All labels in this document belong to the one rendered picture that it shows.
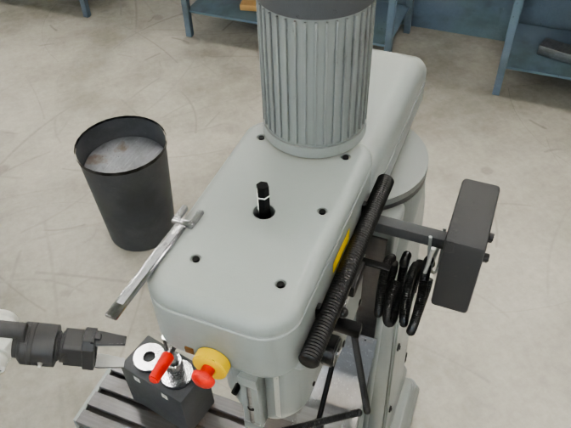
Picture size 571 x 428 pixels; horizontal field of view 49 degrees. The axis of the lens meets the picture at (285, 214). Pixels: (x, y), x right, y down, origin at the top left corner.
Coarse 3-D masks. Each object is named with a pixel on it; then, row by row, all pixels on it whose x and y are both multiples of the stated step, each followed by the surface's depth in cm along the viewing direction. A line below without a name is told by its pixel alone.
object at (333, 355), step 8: (336, 336) 136; (328, 344) 134; (336, 344) 135; (328, 352) 134; (336, 352) 136; (320, 360) 136; (328, 360) 134; (336, 360) 139; (328, 376) 137; (328, 384) 137; (320, 400) 138; (320, 408) 138; (320, 416) 138
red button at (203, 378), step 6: (204, 366) 99; (210, 366) 99; (192, 372) 99; (198, 372) 98; (204, 372) 97; (210, 372) 99; (192, 378) 98; (198, 378) 97; (204, 378) 97; (210, 378) 97; (198, 384) 98; (204, 384) 98; (210, 384) 98
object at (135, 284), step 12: (180, 216) 105; (180, 228) 103; (168, 240) 101; (156, 252) 100; (144, 264) 98; (156, 264) 98; (144, 276) 96; (132, 288) 95; (120, 300) 93; (108, 312) 92; (120, 312) 92
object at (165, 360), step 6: (168, 348) 110; (174, 348) 110; (162, 354) 108; (168, 354) 108; (162, 360) 107; (168, 360) 107; (156, 366) 106; (162, 366) 106; (168, 366) 107; (156, 372) 106; (162, 372) 106; (150, 378) 105; (156, 378) 105
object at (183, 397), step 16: (144, 352) 177; (160, 352) 177; (128, 368) 176; (144, 368) 174; (192, 368) 174; (128, 384) 183; (144, 384) 174; (160, 384) 172; (176, 384) 170; (192, 384) 172; (144, 400) 184; (160, 400) 176; (176, 400) 168; (192, 400) 174; (208, 400) 183; (176, 416) 177; (192, 416) 178
